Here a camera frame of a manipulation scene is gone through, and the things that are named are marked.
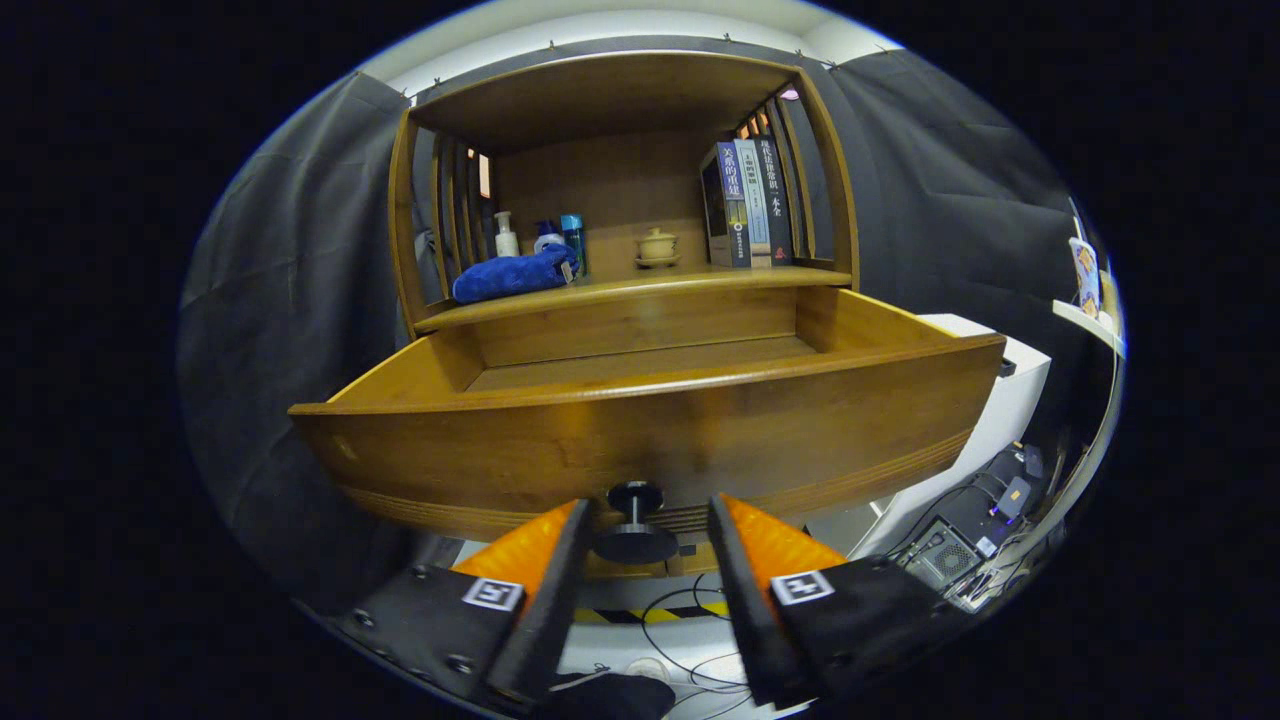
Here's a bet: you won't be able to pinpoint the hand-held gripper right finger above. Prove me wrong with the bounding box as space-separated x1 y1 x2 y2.
706 492 976 711

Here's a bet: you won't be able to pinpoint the wooden cabinet with slatted frame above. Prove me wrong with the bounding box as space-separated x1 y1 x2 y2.
387 50 861 581

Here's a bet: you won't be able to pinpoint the blue folded towel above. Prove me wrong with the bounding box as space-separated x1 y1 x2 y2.
452 243 581 305

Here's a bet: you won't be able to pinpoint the grey boxed book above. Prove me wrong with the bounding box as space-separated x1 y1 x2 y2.
700 142 751 268

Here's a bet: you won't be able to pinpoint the yellow black hazard tape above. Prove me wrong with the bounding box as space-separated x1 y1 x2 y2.
572 600 731 623

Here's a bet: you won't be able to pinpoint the grey computer case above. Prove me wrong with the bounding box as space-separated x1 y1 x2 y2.
897 515 986 593

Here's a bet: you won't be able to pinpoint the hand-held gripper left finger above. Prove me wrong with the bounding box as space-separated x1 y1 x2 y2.
328 498 593 709

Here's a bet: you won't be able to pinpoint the beige lidded teacup with saucer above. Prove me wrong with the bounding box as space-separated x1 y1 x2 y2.
634 227 683 270

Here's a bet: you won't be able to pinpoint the floor cables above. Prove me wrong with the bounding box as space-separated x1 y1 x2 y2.
638 573 763 703

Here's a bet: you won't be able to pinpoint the patterned paper cup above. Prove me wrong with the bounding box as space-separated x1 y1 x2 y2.
1068 236 1099 306

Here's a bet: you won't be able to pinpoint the black rounded object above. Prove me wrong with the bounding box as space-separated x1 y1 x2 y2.
530 672 678 720

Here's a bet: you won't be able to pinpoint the wooden countertop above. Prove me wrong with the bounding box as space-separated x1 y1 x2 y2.
413 262 853 334

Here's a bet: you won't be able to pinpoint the white spine book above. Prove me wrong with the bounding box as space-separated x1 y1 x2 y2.
738 137 773 268

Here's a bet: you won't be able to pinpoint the white table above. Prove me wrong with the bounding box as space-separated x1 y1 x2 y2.
850 313 1053 561

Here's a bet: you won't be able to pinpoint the blue spine book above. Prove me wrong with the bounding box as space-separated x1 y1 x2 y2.
720 140 753 268

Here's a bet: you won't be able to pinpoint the wooden drawer with black knob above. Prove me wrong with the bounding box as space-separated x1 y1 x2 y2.
288 287 1007 566

